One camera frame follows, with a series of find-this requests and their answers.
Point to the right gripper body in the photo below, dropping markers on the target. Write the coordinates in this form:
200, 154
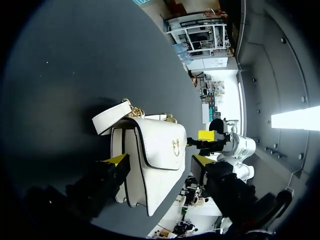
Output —
221, 132

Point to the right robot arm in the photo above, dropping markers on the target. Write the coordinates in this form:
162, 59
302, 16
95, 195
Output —
240, 147

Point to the white handbag with gold trim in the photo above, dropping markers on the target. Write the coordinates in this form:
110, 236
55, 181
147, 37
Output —
155, 155

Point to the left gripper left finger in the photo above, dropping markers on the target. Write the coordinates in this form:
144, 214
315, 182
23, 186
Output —
105, 182

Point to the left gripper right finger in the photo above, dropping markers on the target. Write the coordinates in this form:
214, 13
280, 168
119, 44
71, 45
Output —
220, 182

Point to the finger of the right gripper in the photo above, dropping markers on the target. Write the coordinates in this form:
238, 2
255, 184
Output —
206, 135
205, 146

